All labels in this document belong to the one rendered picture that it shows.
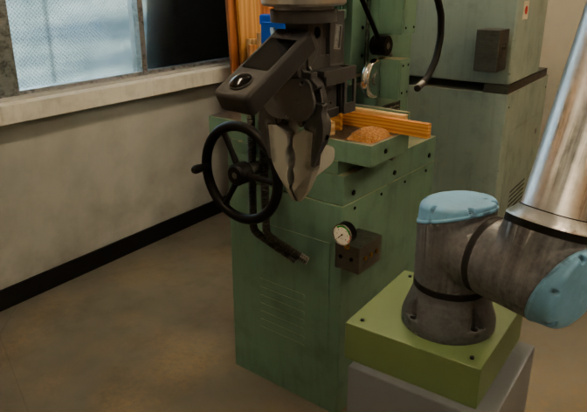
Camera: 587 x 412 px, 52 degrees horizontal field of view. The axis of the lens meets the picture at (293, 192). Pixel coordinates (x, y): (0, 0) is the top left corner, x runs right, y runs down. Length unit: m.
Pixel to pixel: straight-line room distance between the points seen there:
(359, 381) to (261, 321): 0.80
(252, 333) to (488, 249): 1.18
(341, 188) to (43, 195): 1.51
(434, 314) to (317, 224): 0.62
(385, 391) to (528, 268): 0.41
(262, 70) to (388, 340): 0.77
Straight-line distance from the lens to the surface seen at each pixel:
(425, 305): 1.23
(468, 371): 1.20
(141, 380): 2.24
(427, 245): 1.18
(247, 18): 3.32
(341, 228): 1.62
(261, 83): 0.59
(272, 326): 2.02
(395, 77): 1.87
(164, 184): 3.22
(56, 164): 2.79
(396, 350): 1.25
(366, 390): 1.31
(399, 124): 1.70
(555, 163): 1.08
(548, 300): 1.05
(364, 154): 1.59
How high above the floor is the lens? 1.31
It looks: 20 degrees down
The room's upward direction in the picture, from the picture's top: straight up
